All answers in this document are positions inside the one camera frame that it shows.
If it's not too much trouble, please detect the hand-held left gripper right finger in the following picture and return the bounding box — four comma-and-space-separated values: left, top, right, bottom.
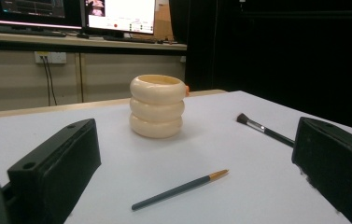
290, 117, 352, 224

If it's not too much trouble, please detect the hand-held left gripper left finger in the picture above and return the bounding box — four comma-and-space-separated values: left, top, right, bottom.
7, 118, 102, 224

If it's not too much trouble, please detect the black makeup brush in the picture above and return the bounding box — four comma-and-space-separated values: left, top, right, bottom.
235, 112, 296, 148

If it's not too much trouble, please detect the cream ringed brush holder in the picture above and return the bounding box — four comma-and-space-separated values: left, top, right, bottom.
129, 74, 190, 140

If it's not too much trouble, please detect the thin grey gold-tipped brush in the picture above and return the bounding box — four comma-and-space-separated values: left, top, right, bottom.
131, 168, 230, 212

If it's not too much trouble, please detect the white table sheet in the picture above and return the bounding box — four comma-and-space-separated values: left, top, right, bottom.
0, 90, 352, 224

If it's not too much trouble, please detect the black curtain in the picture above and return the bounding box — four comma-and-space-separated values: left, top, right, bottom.
168, 0, 352, 134

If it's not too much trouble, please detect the long beige desk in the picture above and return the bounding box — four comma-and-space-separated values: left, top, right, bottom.
0, 27, 188, 53

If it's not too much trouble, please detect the black keyboard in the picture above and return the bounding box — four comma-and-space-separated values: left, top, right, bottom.
102, 35, 165, 45
0, 26, 67, 38

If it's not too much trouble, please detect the dark-screen monitor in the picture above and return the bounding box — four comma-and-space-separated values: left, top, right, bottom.
0, 0, 84, 31

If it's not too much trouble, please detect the white-screen monitor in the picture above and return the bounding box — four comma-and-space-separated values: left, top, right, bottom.
83, 0, 158, 35

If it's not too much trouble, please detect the brown cardboard box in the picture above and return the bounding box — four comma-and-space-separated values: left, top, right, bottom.
154, 3, 175, 41

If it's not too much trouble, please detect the black wall cable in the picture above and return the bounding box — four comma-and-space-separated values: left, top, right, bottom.
41, 55, 52, 107
45, 55, 59, 106

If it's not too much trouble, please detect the white wall socket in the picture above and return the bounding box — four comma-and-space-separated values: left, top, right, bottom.
34, 50, 67, 65

